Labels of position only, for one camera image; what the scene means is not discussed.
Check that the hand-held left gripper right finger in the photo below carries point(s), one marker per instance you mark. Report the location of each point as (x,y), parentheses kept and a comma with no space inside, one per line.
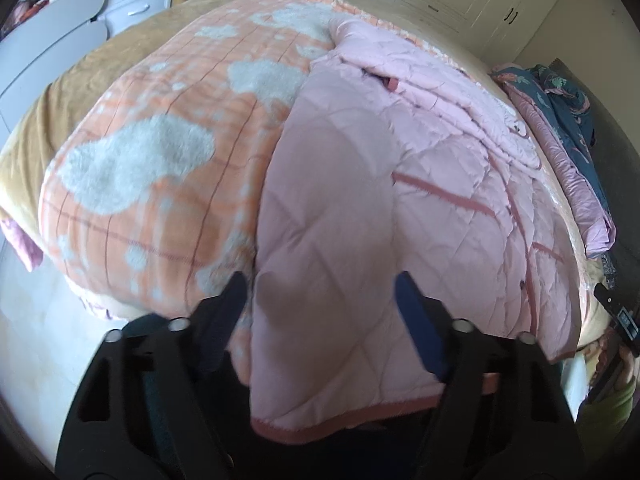
(417,315)

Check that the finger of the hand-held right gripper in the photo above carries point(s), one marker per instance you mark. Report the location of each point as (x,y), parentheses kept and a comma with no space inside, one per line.
(605,297)

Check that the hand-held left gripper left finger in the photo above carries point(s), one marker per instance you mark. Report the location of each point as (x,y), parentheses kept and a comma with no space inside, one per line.
(222,310)

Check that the pink quilted jacket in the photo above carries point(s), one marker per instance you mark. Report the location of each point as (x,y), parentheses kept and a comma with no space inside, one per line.
(375,210)

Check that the person's right forearm green sleeve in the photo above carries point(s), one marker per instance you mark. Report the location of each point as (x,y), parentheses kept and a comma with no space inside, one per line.
(607,407)

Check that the dark patterned cloth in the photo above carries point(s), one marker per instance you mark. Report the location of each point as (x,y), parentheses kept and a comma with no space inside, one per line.
(609,267)

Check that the grey headboard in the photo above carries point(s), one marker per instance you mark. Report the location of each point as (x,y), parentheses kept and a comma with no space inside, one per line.
(617,125)

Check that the purple and blue floral quilt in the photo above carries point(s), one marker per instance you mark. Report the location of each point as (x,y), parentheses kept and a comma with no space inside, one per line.
(565,125)

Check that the small pink cloth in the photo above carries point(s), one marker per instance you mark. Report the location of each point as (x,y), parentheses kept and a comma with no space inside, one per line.
(22,245)

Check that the bed with tan sheet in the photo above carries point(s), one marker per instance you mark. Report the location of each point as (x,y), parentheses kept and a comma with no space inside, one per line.
(65,100)

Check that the grey oval board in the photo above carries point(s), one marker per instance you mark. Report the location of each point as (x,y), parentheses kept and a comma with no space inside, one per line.
(40,70)
(45,15)

